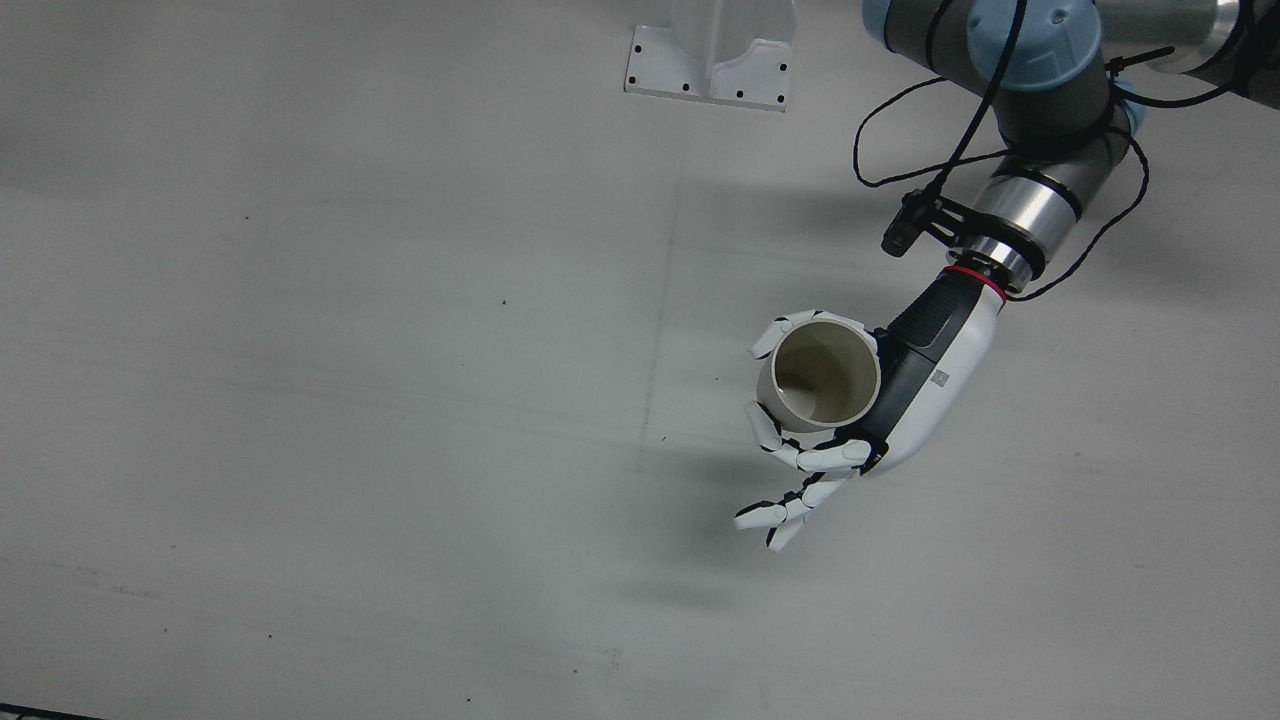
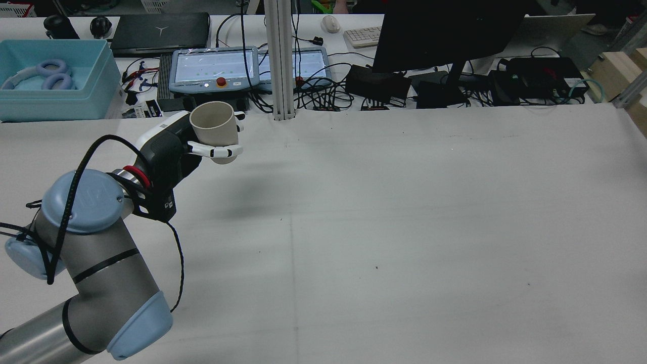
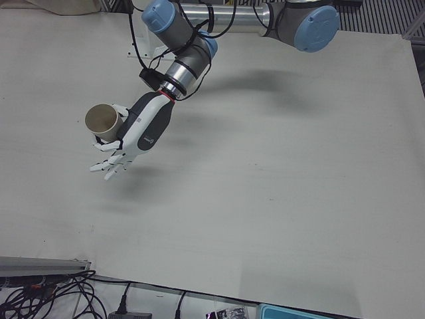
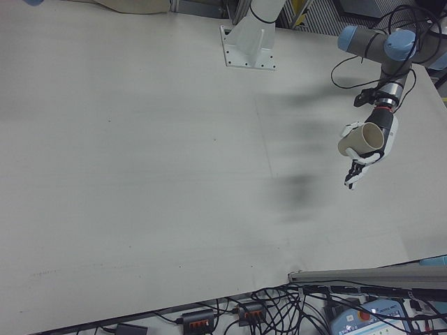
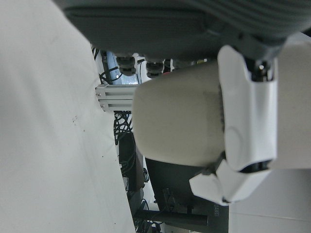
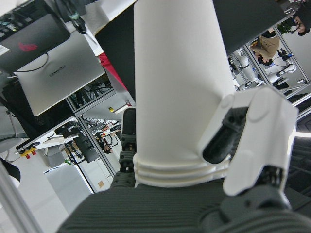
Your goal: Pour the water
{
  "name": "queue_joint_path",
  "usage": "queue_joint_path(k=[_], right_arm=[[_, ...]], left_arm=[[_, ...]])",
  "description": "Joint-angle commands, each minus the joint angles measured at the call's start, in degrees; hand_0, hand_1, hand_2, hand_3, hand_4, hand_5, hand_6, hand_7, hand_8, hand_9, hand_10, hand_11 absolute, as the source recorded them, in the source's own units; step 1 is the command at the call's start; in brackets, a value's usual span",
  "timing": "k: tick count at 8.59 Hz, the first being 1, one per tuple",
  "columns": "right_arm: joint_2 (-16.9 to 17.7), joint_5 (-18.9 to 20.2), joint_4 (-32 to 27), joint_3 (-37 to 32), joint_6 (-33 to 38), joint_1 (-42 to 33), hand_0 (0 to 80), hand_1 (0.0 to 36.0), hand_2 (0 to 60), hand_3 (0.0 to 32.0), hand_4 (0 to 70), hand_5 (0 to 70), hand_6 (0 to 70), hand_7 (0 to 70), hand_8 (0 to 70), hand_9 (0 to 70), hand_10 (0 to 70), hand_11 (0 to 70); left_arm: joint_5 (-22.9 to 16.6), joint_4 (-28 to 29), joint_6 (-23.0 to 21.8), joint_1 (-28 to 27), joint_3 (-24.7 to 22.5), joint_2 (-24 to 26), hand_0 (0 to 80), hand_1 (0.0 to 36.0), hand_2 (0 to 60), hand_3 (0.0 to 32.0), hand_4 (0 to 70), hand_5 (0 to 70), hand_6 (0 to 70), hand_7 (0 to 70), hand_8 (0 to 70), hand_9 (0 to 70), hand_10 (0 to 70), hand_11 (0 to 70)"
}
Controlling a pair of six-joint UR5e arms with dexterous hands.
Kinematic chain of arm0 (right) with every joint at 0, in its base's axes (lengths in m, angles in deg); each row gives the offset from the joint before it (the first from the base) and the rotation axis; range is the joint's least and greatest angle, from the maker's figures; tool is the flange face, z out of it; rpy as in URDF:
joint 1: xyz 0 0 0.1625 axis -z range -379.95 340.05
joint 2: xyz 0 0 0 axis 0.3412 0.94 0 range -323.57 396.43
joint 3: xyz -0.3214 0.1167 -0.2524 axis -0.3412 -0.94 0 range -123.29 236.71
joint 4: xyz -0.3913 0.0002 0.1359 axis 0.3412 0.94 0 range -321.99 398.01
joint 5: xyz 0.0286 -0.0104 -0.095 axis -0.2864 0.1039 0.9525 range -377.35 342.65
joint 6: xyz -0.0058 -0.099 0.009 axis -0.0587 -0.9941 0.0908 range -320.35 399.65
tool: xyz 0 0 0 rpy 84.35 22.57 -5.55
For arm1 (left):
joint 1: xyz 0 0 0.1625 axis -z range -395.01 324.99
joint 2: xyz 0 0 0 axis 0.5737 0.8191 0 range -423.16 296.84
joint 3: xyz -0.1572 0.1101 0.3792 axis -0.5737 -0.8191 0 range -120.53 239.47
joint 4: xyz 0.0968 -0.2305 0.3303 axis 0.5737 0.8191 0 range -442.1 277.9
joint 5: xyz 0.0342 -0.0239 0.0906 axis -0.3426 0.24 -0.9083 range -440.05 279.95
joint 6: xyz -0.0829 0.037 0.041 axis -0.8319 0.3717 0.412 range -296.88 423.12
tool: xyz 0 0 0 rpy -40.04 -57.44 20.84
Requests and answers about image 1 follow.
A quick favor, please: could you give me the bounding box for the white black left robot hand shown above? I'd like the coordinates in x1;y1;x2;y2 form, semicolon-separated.
733;265;1006;554

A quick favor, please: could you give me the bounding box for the beige paper cup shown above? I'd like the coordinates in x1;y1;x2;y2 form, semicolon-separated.
755;318;883;434

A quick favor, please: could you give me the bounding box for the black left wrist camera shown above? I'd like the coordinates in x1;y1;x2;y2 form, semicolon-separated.
880;190;963;259

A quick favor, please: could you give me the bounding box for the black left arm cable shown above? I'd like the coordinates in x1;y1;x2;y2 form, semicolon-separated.
852;0;1251;303

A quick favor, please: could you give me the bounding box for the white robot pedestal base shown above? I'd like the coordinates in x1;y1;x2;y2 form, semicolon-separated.
624;0;798;113

